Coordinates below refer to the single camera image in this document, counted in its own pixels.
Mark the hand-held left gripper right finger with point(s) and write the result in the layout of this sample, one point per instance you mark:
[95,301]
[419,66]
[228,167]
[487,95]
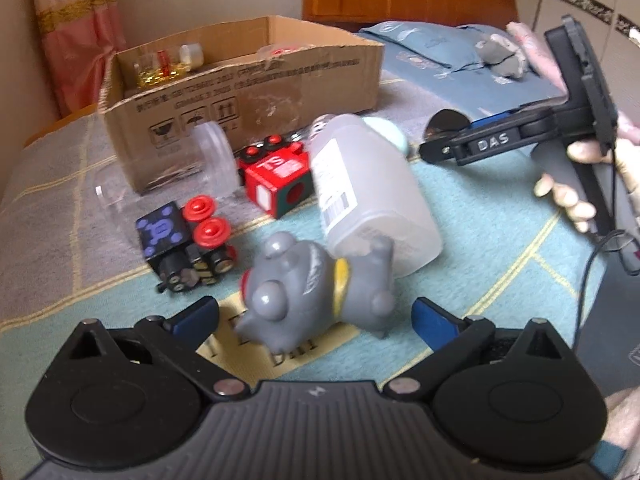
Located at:
[432,322]

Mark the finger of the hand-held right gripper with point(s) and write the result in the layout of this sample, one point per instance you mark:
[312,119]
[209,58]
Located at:
[437,152]
[497,116]

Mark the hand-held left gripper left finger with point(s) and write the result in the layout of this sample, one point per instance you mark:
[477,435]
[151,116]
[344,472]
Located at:
[196,317]

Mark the pale green round tin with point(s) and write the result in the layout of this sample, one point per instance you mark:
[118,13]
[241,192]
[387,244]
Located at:
[395,135]

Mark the white translucent plastic bottle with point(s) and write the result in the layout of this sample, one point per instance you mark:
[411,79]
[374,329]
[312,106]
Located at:
[370,195]

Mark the black wooden robot toy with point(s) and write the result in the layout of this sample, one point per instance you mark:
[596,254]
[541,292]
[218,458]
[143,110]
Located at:
[162,232]

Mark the grey rubber animal toy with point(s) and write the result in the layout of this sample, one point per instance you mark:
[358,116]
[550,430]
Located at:
[295,290]

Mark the red wooden robot toy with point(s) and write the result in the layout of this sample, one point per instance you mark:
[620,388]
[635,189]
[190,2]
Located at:
[270,180]

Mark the clear plastic jar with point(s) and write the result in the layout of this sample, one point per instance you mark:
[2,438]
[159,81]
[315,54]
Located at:
[212,155]

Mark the cardboard box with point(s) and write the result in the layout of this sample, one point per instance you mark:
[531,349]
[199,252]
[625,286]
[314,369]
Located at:
[280,90]

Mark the person's left forearm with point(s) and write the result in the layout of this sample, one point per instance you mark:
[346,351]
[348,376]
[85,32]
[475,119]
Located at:
[622,420]

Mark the person's right hand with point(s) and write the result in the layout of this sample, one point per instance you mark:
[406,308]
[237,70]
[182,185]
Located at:
[565,195]

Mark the light blue pillow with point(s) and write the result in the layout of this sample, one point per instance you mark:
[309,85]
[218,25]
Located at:
[450,80]

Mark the grey plush toy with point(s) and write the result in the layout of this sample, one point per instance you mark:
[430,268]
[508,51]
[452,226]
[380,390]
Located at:
[500,55]

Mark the pink striped cloth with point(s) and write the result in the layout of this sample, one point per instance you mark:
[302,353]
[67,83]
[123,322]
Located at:
[530,45]

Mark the plaid bed blanket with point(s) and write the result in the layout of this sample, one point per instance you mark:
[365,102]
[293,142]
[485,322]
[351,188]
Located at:
[500,240]

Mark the dark cloth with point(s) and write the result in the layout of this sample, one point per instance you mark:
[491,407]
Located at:
[615,330]

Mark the red-lidded clear container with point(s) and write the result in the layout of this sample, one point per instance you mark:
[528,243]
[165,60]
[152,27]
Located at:
[280,51]

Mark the teal band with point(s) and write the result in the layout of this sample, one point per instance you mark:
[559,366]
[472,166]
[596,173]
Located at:
[607,457]

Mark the jar of gold beads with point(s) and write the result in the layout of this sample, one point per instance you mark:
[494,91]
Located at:
[155,77]

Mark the pink curtain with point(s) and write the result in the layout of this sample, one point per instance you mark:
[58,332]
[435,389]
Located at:
[75,35]

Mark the wooden bed side rail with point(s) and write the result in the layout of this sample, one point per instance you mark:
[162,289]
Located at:
[60,122]

